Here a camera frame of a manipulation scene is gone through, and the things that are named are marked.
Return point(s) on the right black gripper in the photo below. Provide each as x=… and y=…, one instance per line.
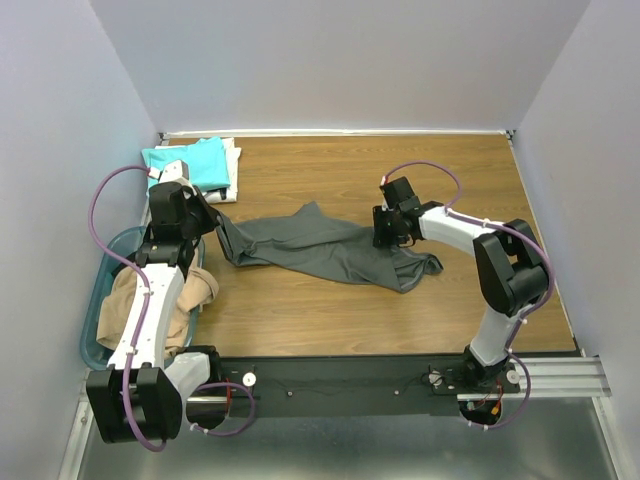
x=379, y=234

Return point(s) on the white folded t-shirt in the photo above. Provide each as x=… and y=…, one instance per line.
x=229, y=194

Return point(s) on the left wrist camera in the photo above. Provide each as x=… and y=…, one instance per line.
x=176, y=171

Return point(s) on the dark grey t-shirt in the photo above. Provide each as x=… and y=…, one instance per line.
x=312, y=243

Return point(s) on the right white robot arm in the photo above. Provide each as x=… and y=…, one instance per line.
x=513, y=273

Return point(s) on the beige crumpled t-shirt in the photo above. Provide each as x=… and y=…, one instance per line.
x=200, y=289

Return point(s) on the aluminium frame rail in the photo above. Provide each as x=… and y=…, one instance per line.
x=536, y=377

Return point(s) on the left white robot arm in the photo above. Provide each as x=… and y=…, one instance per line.
x=138, y=397

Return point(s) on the teal folded t-shirt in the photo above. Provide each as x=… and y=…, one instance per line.
x=206, y=160

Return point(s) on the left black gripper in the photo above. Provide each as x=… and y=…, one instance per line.
x=211, y=213

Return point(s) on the teal plastic bin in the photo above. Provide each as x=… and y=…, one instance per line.
x=124, y=244

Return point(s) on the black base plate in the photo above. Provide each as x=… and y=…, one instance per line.
x=209, y=406

